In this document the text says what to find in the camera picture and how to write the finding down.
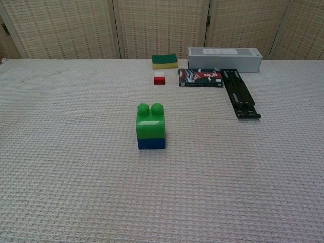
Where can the green toy block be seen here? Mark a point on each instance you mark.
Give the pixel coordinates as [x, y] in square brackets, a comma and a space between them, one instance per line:
[149, 126]

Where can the blue toy block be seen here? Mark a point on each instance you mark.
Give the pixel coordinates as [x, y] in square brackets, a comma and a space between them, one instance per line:
[151, 144]

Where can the red and white small box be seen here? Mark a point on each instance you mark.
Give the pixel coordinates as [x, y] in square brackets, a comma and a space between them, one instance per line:
[159, 80]

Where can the dark printed card box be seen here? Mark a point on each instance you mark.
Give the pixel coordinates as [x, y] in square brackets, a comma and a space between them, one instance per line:
[200, 78]

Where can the green and yellow sponge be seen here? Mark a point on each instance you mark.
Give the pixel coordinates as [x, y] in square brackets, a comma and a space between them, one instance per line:
[164, 58]

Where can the black folding stand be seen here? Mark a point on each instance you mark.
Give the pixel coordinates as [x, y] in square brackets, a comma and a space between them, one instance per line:
[240, 93]

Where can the long grey cardboard box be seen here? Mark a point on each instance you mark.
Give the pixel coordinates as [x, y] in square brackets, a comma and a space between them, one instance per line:
[222, 63]

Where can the beige woven tablecloth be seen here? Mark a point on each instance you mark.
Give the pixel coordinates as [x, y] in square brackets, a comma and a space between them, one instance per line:
[76, 152]

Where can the woven folding screen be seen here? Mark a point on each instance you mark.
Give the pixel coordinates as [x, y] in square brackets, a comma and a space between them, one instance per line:
[76, 27]

